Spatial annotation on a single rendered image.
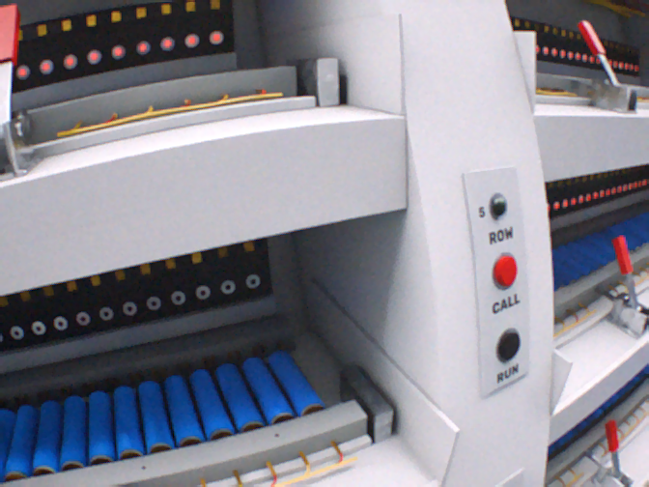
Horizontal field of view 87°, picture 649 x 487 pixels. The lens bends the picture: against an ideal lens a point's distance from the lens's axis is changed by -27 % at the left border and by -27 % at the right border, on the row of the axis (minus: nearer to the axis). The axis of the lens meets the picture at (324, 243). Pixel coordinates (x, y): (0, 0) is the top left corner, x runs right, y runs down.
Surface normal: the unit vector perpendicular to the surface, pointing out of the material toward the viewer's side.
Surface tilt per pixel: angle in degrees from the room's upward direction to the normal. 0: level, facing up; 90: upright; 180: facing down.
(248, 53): 90
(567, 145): 108
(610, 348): 18
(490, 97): 90
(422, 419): 90
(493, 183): 90
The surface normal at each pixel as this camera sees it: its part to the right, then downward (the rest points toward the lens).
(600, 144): 0.41, 0.36
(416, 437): -0.91, 0.20
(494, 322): 0.37, 0.05
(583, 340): -0.04, -0.91
